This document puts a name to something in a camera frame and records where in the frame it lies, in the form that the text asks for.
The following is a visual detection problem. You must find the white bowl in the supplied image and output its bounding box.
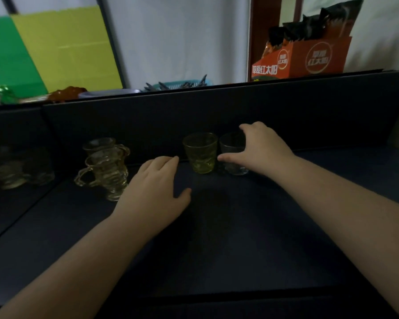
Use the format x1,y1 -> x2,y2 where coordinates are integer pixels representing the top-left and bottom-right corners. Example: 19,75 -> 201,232
78,89 -> 142,99

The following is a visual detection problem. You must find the black metal pole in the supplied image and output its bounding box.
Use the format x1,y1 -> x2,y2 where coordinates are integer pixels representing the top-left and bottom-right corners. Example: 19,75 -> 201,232
96,0 -> 127,90

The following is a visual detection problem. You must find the red-brown food piece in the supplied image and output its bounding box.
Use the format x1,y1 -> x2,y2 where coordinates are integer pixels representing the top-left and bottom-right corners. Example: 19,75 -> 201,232
48,86 -> 88,103

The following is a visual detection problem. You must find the person's right hand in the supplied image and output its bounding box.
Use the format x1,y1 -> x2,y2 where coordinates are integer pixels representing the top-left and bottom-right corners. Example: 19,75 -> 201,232
217,121 -> 296,179

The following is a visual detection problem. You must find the yellow glass cup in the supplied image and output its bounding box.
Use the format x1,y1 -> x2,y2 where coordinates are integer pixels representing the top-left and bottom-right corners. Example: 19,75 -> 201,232
182,132 -> 219,174

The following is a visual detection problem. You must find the clear glass cup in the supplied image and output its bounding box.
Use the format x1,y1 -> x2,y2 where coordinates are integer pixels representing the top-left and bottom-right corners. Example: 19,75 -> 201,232
219,132 -> 250,176

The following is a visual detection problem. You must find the bundle of dark cutlery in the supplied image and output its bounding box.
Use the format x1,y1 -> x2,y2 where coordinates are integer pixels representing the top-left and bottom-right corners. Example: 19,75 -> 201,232
144,74 -> 208,92

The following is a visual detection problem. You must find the blue plastic basket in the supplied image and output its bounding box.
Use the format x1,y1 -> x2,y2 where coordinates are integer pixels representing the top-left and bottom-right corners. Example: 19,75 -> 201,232
152,79 -> 214,91

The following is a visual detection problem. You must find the dark blue partition board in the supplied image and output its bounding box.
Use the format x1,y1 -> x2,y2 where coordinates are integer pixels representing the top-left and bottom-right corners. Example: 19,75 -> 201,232
0,70 -> 399,170

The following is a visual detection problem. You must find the person's left forearm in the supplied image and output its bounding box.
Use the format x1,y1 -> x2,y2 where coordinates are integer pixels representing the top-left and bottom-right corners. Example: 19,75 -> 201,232
0,212 -> 160,319

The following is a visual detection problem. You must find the orange cardboard display box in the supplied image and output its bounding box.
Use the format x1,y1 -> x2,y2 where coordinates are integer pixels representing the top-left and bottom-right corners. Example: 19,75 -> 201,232
251,36 -> 352,81

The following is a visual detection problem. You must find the green board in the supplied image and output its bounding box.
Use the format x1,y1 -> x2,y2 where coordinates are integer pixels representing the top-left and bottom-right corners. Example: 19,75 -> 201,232
0,16 -> 49,97

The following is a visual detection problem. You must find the row of dark snack packets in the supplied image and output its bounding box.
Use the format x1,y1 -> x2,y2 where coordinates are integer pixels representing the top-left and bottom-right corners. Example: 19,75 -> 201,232
263,0 -> 364,53

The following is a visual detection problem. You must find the yellow board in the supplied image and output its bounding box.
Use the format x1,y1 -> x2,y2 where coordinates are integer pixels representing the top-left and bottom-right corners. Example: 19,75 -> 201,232
11,5 -> 123,93

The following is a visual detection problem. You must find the green glass item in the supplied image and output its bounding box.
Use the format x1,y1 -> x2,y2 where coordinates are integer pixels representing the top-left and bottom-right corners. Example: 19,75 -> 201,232
0,85 -> 20,105

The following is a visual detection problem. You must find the person's left hand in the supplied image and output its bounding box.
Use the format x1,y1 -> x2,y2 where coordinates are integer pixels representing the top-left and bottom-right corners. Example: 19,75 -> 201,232
112,156 -> 192,238

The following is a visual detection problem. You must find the clear glass mug with handle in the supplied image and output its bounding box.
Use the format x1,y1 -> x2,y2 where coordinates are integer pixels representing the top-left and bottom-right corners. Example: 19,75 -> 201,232
74,147 -> 131,202
82,137 -> 129,156

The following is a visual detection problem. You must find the person's right forearm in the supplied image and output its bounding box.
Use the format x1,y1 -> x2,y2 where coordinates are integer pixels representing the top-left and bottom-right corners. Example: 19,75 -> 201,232
274,154 -> 399,319

